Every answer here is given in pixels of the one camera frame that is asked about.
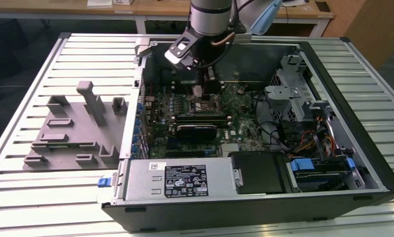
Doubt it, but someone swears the metal socket cover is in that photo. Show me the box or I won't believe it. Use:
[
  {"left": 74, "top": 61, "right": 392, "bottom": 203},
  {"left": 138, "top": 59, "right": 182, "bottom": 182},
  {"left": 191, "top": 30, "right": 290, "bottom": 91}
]
[{"left": 187, "top": 96, "right": 201, "bottom": 114}]

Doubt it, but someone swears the CPU socket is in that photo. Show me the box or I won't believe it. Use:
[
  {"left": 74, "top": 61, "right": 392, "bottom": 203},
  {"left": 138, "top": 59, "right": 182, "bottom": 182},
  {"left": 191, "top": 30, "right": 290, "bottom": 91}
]
[{"left": 187, "top": 95, "right": 225, "bottom": 116}]

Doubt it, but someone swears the black RAM slot bank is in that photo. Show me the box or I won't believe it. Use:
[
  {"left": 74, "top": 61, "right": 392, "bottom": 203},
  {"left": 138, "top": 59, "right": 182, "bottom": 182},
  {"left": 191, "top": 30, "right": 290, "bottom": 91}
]
[
  {"left": 174, "top": 114, "right": 230, "bottom": 128},
  {"left": 173, "top": 80, "right": 225, "bottom": 95}
]

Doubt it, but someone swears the black case fan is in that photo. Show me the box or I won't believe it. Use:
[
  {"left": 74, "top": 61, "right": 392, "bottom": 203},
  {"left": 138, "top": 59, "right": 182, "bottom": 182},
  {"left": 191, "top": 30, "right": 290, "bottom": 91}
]
[{"left": 159, "top": 68, "right": 178, "bottom": 87}]

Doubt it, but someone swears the metal drive cage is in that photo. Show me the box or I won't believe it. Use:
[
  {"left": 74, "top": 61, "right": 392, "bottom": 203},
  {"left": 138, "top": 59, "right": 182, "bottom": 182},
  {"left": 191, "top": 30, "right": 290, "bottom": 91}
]
[{"left": 262, "top": 54, "right": 318, "bottom": 124}]

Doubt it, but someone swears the green motherboard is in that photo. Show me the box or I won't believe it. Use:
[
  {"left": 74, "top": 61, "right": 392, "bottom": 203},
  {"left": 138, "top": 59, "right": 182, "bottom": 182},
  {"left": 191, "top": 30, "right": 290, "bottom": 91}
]
[{"left": 138, "top": 81, "right": 283, "bottom": 160}]

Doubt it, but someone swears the black graphics card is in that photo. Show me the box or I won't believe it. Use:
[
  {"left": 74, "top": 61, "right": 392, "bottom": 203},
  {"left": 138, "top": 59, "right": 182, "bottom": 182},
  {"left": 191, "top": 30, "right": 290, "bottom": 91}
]
[{"left": 175, "top": 124, "right": 218, "bottom": 143}]

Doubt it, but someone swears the silver chipset heat sink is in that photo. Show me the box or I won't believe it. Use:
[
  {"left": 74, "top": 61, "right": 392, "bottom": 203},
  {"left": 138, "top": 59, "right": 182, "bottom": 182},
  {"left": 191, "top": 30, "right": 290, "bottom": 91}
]
[{"left": 221, "top": 144, "right": 242, "bottom": 153}]

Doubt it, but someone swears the black plastic shroud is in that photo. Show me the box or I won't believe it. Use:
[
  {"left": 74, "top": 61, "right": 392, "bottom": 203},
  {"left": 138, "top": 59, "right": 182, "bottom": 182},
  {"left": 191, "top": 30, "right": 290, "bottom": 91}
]
[{"left": 231, "top": 152, "right": 295, "bottom": 195}]

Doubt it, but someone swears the wooden cabinet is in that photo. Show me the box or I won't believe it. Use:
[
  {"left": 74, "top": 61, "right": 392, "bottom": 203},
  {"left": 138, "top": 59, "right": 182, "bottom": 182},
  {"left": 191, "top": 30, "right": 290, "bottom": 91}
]
[{"left": 323, "top": 0, "right": 394, "bottom": 70}]

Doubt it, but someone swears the grey parts rack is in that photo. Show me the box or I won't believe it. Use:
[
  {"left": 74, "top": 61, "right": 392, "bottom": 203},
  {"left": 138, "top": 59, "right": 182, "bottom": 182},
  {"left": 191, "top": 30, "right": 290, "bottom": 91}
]
[{"left": 22, "top": 80, "right": 130, "bottom": 171}]

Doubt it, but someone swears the blue disk carrier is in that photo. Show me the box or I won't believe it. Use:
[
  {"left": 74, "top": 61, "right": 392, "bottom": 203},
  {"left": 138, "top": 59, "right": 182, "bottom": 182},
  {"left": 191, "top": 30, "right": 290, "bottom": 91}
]
[{"left": 291, "top": 159, "right": 348, "bottom": 193}]

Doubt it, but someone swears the wooden desk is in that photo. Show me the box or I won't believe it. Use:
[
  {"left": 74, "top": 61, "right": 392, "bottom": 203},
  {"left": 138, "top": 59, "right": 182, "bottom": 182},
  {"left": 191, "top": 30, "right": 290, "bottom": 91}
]
[{"left": 0, "top": 0, "right": 337, "bottom": 38}]

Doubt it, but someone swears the grey power supply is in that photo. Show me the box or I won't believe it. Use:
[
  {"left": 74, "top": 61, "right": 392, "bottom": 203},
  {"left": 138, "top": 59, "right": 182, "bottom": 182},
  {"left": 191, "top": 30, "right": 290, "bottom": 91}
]
[{"left": 123, "top": 159, "right": 238, "bottom": 201}]

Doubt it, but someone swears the black open PC case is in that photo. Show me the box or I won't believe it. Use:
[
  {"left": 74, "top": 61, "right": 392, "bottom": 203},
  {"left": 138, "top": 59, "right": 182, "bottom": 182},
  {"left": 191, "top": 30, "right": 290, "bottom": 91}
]
[{"left": 96, "top": 34, "right": 394, "bottom": 233}]

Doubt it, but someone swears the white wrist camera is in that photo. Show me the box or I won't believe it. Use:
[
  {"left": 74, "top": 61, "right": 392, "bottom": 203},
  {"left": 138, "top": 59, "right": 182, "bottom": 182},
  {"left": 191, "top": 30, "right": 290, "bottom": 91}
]
[
  {"left": 235, "top": 31, "right": 253, "bottom": 42},
  {"left": 163, "top": 27, "right": 198, "bottom": 71}
]

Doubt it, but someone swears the yellow and red wire bundle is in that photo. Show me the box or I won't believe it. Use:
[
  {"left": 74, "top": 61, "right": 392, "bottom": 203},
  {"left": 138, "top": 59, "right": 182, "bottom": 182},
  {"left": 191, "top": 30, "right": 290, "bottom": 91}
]
[{"left": 295, "top": 118, "right": 337, "bottom": 155}]

